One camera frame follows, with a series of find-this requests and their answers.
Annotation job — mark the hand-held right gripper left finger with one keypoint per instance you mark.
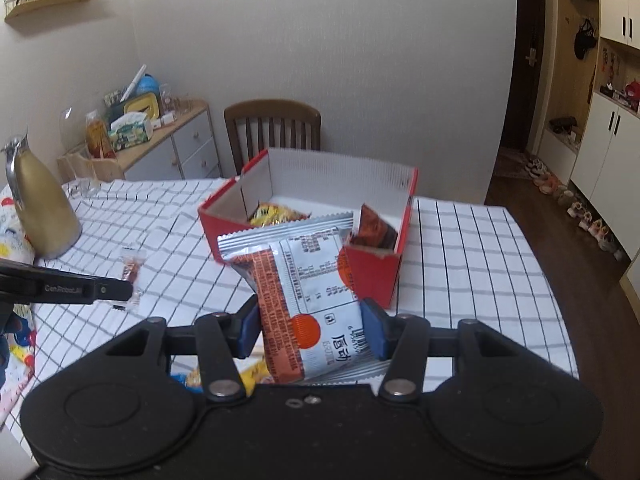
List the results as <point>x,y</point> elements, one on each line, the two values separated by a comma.
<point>247,330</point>

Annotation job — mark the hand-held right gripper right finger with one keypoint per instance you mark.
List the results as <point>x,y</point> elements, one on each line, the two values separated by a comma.
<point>374,330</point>

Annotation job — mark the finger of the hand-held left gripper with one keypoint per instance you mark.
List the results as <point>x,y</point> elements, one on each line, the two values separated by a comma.
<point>115,292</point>
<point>60,271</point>

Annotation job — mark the small clear brown snack packet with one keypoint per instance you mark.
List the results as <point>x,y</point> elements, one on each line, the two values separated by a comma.
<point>131,270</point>

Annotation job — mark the small yellow snack packet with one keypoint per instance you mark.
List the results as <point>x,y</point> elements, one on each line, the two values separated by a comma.
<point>252,372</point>

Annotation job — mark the red cardboard box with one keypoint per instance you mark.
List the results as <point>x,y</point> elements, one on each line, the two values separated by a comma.
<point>370,270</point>

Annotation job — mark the white orange biscuit packet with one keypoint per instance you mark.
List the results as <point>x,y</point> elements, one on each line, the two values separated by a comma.
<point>310,280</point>

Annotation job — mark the dark red snack bag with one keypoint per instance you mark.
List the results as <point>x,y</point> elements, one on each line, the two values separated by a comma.
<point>372,230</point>

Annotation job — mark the red yellow chips bag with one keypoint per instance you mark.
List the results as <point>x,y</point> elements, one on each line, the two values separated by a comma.
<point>275,214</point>

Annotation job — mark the gold thermos jug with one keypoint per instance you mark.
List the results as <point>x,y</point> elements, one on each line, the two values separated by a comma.
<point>45,215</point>

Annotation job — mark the colourful printed cloth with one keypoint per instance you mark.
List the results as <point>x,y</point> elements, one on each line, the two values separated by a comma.
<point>10,240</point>

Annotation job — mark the clear drinking glass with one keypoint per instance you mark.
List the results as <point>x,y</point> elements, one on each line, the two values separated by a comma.
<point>87,187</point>

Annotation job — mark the light wooden rack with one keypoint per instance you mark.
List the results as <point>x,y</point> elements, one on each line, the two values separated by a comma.
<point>105,167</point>

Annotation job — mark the white black checked tablecloth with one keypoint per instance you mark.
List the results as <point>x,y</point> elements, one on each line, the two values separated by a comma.
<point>475,270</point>

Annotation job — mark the orange drink bottle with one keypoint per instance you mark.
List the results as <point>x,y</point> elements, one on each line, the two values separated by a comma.
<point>97,137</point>

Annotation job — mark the green tissue pack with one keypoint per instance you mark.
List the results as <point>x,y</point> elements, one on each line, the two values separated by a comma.
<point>130,132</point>

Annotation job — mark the grey drawer side cabinet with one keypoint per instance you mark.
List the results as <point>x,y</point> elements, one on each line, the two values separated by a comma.
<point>190,140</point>

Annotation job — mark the white charger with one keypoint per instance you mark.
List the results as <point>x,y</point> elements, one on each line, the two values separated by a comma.
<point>167,119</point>

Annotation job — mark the yellow black container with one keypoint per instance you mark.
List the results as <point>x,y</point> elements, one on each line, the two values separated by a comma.
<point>142,105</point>

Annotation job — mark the white tube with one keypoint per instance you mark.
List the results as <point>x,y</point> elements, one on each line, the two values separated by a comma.
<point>134,81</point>

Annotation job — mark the blue round object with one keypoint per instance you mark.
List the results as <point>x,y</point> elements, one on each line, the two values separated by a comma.
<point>149,84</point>

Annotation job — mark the brown wooden chair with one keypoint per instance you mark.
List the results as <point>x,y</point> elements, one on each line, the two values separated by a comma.
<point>272,110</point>

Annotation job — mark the row of shoes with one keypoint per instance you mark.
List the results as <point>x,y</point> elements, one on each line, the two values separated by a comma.
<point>580,210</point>

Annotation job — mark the dark brown shoes pair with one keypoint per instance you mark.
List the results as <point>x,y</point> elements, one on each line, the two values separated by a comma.
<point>562,124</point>

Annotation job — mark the dark brown door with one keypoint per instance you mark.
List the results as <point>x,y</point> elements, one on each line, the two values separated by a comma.
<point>522,60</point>

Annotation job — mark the red ornament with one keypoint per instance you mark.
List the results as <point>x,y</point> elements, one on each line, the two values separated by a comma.
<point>632,90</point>

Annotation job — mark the black hanging bag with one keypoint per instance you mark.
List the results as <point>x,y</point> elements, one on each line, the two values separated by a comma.
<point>584,42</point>

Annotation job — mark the white cupboard wall unit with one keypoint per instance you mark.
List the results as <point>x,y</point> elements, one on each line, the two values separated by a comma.
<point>600,150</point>

